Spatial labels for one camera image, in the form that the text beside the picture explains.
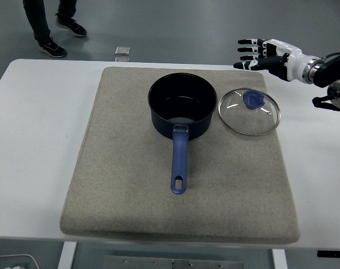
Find black bar under table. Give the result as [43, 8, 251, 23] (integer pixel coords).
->
[316, 250, 340, 258]

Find white rounded tray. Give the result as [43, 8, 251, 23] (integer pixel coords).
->
[0, 253, 39, 269]

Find beige fabric mat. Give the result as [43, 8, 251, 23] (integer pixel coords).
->
[59, 66, 301, 244]

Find grey metal plate with screws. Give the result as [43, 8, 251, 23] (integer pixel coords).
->
[103, 255, 245, 269]

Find white table leg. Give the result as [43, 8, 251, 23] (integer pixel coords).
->
[57, 241, 78, 269]
[272, 248, 288, 269]

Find dark blue saucepan blue handle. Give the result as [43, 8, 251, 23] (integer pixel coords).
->
[147, 72, 218, 196]

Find person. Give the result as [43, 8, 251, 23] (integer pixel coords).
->
[22, 0, 88, 59]

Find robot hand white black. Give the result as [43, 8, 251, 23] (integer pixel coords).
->
[233, 38, 314, 83]

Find glass lid blue knob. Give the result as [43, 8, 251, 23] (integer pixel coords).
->
[217, 87, 282, 137]

